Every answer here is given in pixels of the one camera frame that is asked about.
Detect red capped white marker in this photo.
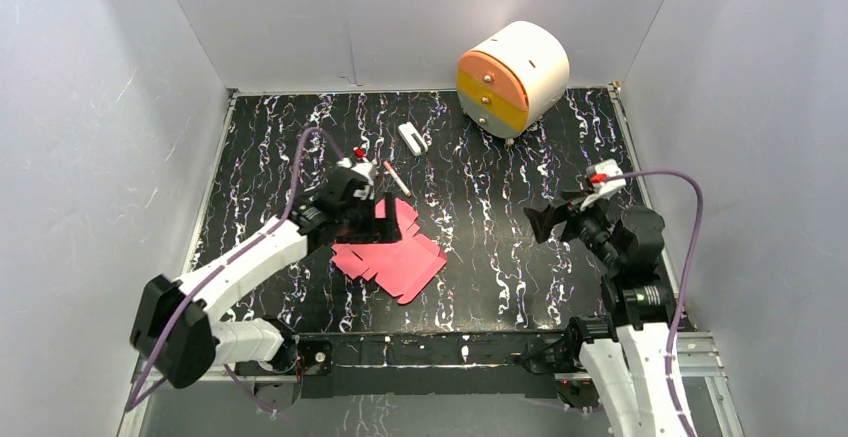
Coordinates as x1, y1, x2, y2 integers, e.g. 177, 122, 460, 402
354, 147, 368, 162

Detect orange capped white marker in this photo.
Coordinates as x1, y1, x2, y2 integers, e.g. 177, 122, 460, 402
383, 161, 413, 197

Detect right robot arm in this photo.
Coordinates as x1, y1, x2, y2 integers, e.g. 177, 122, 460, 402
524, 192, 696, 436

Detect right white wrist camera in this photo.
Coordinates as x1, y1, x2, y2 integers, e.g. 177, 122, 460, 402
580, 159, 626, 211

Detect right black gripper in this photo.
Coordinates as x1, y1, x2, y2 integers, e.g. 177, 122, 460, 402
522, 187, 623, 269

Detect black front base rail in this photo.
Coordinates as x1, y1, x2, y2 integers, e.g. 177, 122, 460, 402
298, 330, 578, 398

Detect round white drawer cabinet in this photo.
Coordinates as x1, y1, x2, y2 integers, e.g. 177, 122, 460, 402
456, 21, 570, 141

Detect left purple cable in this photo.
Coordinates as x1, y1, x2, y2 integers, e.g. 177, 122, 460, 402
123, 126, 346, 415

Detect aluminium frame rail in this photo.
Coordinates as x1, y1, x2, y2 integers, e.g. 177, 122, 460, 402
115, 333, 747, 437

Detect pink paper box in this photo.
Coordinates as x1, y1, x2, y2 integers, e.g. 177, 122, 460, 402
331, 199, 447, 305

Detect white rectangular clip block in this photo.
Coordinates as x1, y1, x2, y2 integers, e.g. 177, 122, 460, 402
398, 122, 429, 157

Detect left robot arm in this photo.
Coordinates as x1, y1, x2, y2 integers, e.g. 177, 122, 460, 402
129, 161, 402, 389

